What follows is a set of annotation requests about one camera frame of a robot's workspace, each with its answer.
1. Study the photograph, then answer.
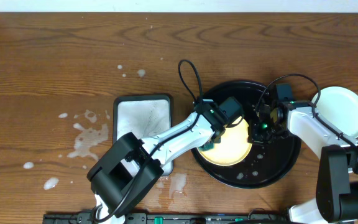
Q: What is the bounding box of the green and yellow sponge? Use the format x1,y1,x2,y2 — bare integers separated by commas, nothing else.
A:
203,142,214,151

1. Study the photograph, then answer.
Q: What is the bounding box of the round black tray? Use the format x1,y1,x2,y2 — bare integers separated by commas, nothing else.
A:
191,80,301,189

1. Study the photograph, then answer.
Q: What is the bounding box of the yellow plate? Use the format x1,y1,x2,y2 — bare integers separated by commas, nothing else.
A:
197,119,252,166

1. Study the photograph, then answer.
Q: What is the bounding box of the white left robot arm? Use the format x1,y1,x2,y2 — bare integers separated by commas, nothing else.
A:
87,100,242,223

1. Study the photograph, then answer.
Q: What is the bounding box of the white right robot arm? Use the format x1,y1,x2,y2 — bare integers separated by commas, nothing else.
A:
248,101,358,223

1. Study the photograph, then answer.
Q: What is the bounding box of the rectangular black soap tray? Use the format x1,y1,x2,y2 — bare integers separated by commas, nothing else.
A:
112,94,174,177

